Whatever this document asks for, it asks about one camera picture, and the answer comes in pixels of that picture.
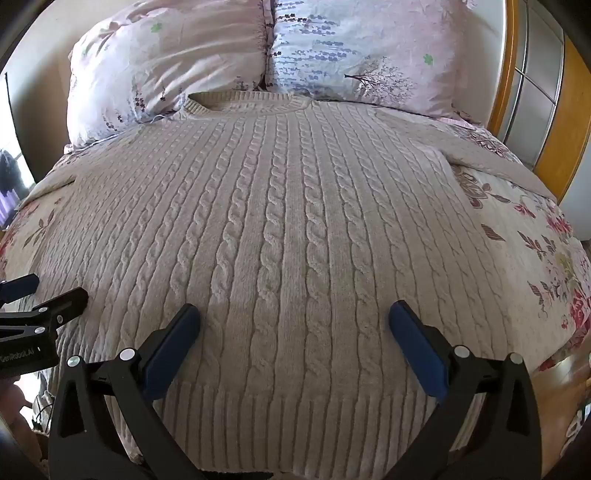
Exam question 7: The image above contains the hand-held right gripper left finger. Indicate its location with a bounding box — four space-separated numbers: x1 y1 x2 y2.
46 303 208 480

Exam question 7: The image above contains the wooden wardrobe with glass door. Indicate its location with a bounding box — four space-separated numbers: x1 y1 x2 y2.
512 0 591 204

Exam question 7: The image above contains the beige cable knit sweater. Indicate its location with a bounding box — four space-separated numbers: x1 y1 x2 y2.
18 91 559 476

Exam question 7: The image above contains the pink pillow with tree print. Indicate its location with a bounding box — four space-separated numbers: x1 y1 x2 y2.
265 0 478 121

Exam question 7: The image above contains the floral bed sheet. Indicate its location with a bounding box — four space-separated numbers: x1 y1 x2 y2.
0 115 591 462

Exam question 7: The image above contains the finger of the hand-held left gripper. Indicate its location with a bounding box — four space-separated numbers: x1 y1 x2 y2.
0 273 41 305
0 287 89 344

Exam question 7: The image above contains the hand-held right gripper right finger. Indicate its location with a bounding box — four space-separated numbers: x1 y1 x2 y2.
383 300 543 480

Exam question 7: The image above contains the pink floral pillow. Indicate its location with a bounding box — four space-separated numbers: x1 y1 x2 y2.
65 0 273 151

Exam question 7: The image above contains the purple curtain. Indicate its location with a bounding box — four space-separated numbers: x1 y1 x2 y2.
0 185 24 227

